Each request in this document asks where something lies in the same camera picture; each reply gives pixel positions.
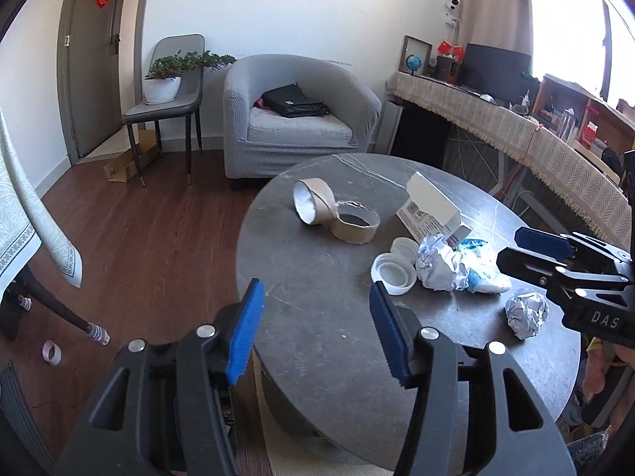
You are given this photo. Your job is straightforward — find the grey door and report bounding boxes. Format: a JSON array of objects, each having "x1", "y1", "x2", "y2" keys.
[{"x1": 56, "y1": 0, "x2": 145, "y2": 165}]

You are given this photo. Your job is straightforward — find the white blue plastic wrapper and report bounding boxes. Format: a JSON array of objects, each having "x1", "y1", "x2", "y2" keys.
[{"x1": 455, "y1": 238, "x2": 512, "y2": 295}]

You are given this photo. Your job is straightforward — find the wooden shelf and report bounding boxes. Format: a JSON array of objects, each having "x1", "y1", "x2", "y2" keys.
[{"x1": 533, "y1": 74, "x2": 635, "y2": 162}]

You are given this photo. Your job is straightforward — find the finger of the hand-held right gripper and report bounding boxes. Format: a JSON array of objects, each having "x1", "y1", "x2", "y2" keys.
[
  {"x1": 514, "y1": 226, "x2": 631, "y2": 273},
  {"x1": 497, "y1": 246, "x2": 632, "y2": 304}
]

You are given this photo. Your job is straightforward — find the grey dining chair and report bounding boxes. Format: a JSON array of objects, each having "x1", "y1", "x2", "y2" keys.
[{"x1": 122, "y1": 34, "x2": 206, "y2": 188}]

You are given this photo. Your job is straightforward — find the beige lace tablecloth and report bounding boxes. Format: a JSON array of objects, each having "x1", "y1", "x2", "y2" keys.
[{"x1": 386, "y1": 71, "x2": 627, "y2": 255}]

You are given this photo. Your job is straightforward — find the small white plastic lid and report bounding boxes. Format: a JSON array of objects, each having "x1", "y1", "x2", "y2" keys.
[{"x1": 390, "y1": 237, "x2": 423, "y2": 264}]

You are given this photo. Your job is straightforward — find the brown wooden box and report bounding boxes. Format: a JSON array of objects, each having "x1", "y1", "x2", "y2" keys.
[{"x1": 435, "y1": 55, "x2": 462, "y2": 83}]

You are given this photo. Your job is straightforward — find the large white plastic lid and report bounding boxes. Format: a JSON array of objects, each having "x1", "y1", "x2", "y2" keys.
[{"x1": 371, "y1": 252, "x2": 418, "y2": 297}]

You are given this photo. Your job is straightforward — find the small paper ball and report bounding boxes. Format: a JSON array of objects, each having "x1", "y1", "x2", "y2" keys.
[{"x1": 504, "y1": 291, "x2": 550, "y2": 341}]

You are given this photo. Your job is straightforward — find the white cardboard box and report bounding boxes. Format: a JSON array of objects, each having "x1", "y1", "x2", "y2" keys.
[{"x1": 395, "y1": 172, "x2": 472, "y2": 249}]

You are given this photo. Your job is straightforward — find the black chair leg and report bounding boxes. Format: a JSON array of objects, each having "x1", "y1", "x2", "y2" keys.
[{"x1": 19, "y1": 267, "x2": 110, "y2": 346}]

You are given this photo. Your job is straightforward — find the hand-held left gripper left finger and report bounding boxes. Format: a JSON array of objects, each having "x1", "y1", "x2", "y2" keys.
[{"x1": 54, "y1": 278, "x2": 267, "y2": 476}]

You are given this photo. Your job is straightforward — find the black cabinet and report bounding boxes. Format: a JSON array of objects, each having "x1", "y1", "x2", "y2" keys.
[{"x1": 381, "y1": 98, "x2": 448, "y2": 170}]

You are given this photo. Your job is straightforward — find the large white paper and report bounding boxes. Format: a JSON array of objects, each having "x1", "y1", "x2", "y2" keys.
[{"x1": 415, "y1": 233, "x2": 470, "y2": 292}]

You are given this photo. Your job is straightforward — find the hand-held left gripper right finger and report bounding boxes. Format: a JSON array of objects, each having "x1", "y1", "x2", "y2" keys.
[{"x1": 369, "y1": 281, "x2": 579, "y2": 476}]

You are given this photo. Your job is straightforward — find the pale patterned tablecloth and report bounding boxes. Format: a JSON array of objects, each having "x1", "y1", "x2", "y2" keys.
[{"x1": 0, "y1": 104, "x2": 83, "y2": 299}]

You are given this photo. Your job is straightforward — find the beige curtain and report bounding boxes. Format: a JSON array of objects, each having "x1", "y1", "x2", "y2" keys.
[{"x1": 458, "y1": 0, "x2": 535, "y2": 58}]

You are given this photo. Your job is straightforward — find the cardboard tape core white inside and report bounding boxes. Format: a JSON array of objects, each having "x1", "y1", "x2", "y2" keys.
[{"x1": 292, "y1": 178, "x2": 341, "y2": 227}]

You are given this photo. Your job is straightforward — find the flat cardboard box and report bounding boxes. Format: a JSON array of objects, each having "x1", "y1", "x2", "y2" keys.
[{"x1": 102, "y1": 130, "x2": 160, "y2": 182}]

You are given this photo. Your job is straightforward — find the potted green plant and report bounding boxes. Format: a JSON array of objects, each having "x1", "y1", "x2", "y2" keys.
[{"x1": 143, "y1": 50, "x2": 238, "y2": 105}]

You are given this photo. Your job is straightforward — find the black monitor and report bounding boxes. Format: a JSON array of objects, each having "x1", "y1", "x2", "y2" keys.
[{"x1": 461, "y1": 43, "x2": 532, "y2": 103}]

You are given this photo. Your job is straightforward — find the black handbag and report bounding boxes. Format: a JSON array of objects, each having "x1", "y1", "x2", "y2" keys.
[{"x1": 261, "y1": 83, "x2": 331, "y2": 119}]

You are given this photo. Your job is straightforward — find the white wire rack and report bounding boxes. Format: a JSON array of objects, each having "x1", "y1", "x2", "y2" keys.
[{"x1": 445, "y1": 123, "x2": 509, "y2": 195}]

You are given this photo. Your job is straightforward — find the grey armchair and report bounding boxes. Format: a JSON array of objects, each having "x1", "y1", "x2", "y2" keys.
[{"x1": 223, "y1": 54, "x2": 382, "y2": 190}]

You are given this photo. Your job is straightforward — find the wooden picture frame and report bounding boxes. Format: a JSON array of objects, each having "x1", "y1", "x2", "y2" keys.
[{"x1": 399, "y1": 35, "x2": 434, "y2": 78}]

